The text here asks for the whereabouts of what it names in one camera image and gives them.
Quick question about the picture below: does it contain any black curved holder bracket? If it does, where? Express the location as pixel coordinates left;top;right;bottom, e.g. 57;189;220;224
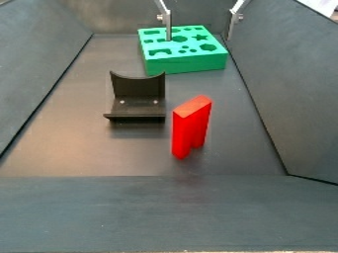
103;71;167;121

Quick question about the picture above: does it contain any green shape-sorting board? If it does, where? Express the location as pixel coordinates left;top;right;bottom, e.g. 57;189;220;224
138;25;228;76

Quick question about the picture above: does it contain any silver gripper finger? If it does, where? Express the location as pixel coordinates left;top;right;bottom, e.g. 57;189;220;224
154;0;171;42
226;0;246;41

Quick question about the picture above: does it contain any red double-square block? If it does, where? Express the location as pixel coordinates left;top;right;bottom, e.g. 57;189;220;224
171;95;212;159

